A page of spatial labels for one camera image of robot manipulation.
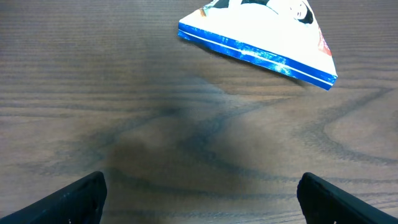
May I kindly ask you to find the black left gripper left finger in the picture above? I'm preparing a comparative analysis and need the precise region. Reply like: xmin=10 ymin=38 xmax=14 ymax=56
xmin=1 ymin=171 xmax=107 ymax=224

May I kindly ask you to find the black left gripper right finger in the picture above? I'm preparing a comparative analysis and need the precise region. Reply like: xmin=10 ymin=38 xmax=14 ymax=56
xmin=297 ymin=172 xmax=397 ymax=224

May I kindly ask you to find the yellow snack bag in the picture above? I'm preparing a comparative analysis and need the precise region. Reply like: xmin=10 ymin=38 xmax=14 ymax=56
xmin=178 ymin=0 xmax=338 ymax=90

